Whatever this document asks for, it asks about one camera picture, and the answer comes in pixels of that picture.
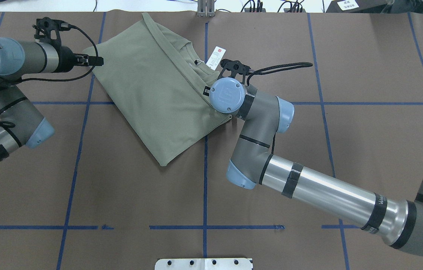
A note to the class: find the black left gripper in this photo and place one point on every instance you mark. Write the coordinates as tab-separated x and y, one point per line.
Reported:
66	59

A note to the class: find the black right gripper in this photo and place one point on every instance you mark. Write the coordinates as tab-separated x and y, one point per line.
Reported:
207	90

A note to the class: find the olive green long-sleeve shirt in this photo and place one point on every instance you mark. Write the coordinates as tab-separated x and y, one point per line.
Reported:
157	80

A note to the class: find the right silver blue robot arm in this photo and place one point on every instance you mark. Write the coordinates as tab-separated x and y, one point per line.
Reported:
398	223

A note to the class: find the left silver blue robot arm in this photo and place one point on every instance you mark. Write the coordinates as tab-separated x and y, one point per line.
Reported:
21	124

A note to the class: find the white shirt hang tag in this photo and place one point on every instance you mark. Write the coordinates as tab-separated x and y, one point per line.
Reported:
215	58

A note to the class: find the black box white label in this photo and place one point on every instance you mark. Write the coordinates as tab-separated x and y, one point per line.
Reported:
357	6

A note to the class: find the aluminium frame post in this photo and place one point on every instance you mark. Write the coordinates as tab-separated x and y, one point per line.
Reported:
206	8

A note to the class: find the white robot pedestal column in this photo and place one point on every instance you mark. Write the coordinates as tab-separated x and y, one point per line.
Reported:
204	264

